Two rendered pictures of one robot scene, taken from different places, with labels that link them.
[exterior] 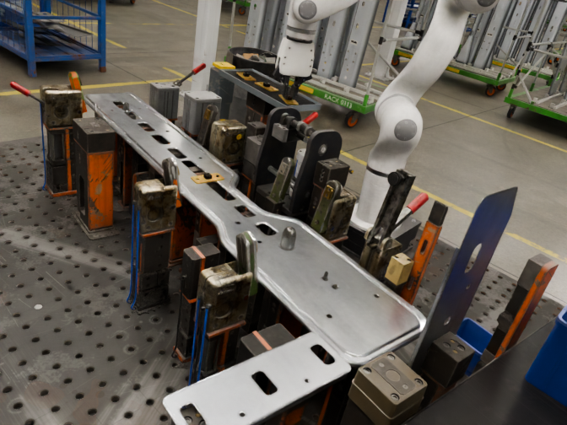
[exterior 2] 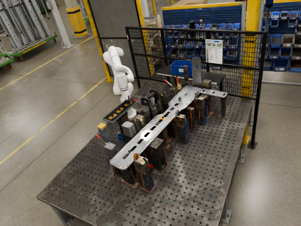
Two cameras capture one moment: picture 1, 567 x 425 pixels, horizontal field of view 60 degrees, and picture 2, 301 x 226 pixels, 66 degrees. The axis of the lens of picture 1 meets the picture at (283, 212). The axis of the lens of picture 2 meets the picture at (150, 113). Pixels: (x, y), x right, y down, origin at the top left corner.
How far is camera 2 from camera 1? 2.63 m
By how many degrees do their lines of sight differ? 77
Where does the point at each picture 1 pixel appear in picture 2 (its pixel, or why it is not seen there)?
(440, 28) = not seen: hidden behind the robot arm
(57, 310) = (199, 151)
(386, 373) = (207, 81)
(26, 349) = (212, 148)
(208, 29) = not seen: outside the picture
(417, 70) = not seen: hidden behind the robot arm
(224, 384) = (217, 94)
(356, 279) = (182, 92)
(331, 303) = (191, 93)
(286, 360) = (208, 92)
